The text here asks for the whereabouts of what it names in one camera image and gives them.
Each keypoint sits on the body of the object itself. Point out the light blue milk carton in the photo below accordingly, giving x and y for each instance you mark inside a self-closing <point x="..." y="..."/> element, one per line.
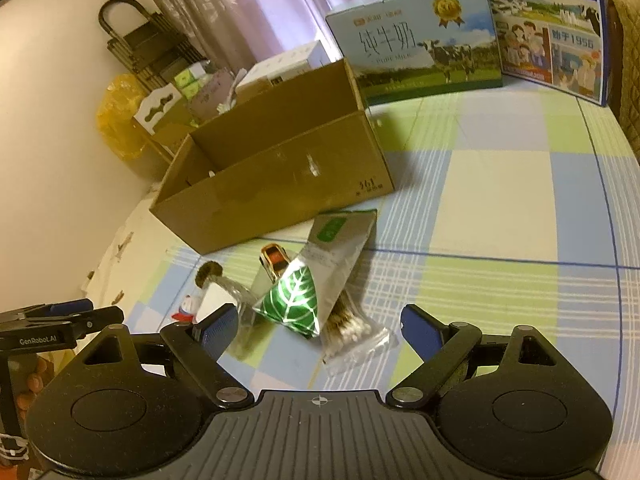
<point x="415" y="45"/>

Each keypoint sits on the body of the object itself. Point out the orange toy car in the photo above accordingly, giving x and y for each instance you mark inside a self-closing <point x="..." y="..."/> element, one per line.
<point x="274" y="260"/>

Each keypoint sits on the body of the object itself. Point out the stack of green tissue packs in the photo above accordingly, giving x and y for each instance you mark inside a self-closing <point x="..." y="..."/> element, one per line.
<point x="192" y="80"/>

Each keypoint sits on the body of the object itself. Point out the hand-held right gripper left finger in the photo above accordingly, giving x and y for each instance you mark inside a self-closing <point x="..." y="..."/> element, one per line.
<point x="219" y="332"/>

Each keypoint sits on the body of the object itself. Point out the brown cardboard box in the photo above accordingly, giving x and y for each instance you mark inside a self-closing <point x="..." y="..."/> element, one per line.
<point x="280" y="180"/>

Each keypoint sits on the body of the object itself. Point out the dark blue milk carton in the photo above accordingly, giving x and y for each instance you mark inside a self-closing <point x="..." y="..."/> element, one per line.
<point x="555" y="25"/>

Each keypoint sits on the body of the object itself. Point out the pink sheer curtain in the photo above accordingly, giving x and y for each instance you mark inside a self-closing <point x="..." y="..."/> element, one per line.
<point x="240" y="5"/>

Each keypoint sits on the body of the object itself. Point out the red and white figurine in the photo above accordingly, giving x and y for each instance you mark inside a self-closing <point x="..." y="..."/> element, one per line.
<point x="186" y="307"/>

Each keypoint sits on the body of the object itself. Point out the white item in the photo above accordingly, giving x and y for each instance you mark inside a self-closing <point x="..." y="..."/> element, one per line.
<point x="240" y="300"/>

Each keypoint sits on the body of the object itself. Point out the cotton swab bag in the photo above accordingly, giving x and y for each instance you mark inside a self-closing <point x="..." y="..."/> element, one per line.
<point x="335" y="260"/>

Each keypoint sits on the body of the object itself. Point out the white product box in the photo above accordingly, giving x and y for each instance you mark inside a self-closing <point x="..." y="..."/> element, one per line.
<point x="285" y="65"/>

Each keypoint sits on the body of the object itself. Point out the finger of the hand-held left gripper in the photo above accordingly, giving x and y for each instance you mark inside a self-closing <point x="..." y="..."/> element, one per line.
<point x="95" y="319"/>
<point x="65" y="307"/>

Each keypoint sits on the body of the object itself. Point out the green leaf print packet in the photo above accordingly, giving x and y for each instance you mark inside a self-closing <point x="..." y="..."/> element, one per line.
<point x="292" y="300"/>

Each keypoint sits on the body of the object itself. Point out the purple box of clutter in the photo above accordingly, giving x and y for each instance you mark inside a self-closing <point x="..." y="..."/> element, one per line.
<point x="212" y="95"/>

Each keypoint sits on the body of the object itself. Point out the yellow plastic bag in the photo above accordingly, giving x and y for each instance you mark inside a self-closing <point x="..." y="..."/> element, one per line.
<point x="117" y="115"/>

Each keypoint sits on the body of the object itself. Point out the black folding chairs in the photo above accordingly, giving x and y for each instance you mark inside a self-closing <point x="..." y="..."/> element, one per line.
<point x="145" y="45"/>

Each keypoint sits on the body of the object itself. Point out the checked tablecloth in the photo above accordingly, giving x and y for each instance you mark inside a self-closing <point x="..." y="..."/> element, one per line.
<point x="500" y="210"/>

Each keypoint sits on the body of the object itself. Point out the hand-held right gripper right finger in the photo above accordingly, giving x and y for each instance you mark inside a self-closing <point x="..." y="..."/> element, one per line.
<point x="419" y="332"/>

